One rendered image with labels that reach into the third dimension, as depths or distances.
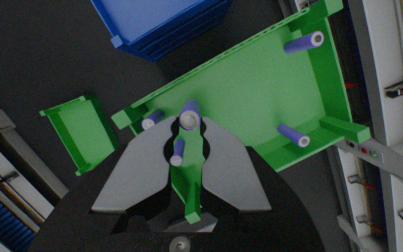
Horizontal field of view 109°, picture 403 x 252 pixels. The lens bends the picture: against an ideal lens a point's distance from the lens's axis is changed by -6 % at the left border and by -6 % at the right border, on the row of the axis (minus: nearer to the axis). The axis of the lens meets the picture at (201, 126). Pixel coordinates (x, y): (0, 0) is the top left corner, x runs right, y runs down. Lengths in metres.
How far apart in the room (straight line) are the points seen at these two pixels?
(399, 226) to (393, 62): 0.57
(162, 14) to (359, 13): 0.44
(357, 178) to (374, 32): 0.59
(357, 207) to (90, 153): 1.28
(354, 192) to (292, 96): 0.75
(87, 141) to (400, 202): 1.18
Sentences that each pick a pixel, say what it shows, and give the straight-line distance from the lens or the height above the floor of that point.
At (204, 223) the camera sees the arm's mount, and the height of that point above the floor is 0.11.
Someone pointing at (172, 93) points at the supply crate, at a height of 0.40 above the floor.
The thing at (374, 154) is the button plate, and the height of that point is 0.29.
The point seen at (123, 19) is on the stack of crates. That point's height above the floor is 0.24.
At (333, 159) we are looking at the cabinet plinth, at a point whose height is 0.04.
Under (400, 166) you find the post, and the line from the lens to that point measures 0.66.
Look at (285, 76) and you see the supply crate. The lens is 0.30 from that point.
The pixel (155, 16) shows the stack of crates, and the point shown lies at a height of 0.24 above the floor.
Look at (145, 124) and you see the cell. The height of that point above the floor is 0.47.
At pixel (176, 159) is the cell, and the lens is 0.23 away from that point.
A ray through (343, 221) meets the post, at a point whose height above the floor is 0.04.
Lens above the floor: 0.67
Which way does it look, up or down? 73 degrees down
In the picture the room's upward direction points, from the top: 172 degrees clockwise
